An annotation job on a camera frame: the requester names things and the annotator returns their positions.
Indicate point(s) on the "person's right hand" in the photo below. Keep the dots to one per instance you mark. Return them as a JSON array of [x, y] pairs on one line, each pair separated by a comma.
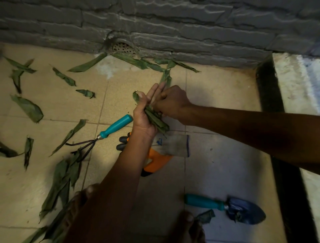
[[172, 102]]

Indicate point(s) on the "person's right forearm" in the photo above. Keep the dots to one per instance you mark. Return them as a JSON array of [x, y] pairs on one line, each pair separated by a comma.
[[250, 132]]

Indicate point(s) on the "orange black work glove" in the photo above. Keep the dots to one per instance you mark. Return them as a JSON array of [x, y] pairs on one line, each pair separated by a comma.
[[160, 160]]

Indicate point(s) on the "person's left hand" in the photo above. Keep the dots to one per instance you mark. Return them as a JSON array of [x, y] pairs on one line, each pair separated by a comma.
[[141, 120]]

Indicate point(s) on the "person's left foot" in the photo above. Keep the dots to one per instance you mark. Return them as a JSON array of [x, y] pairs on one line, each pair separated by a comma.
[[75, 207]]

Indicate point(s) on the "person's left forearm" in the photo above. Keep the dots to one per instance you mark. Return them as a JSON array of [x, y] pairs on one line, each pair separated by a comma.
[[110, 192]]

